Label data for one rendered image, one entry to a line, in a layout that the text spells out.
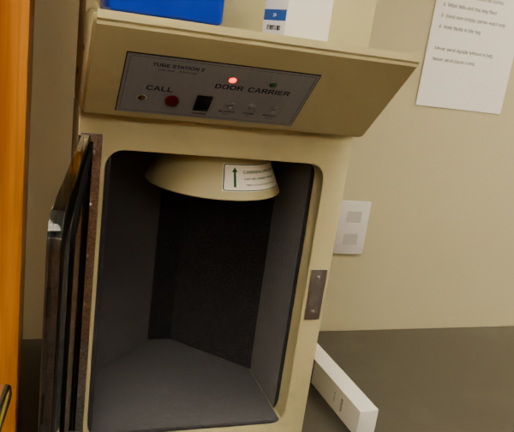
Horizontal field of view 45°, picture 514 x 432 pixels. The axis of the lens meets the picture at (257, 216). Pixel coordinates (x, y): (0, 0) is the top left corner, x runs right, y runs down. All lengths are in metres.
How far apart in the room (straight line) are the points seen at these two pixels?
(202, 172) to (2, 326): 0.28
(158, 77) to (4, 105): 0.14
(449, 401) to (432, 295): 0.35
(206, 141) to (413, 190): 0.73
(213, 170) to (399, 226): 0.70
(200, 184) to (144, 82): 0.17
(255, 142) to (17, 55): 0.28
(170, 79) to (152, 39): 0.05
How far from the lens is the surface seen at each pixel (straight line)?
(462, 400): 1.22
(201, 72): 0.61
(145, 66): 0.60
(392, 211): 1.35
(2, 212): 0.61
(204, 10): 0.59
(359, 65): 0.64
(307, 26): 0.64
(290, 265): 0.84
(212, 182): 0.75
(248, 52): 0.60
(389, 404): 1.14
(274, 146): 0.73
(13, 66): 0.59
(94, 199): 0.70
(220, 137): 0.71
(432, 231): 1.42
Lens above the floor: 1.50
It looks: 15 degrees down
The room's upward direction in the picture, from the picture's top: 8 degrees clockwise
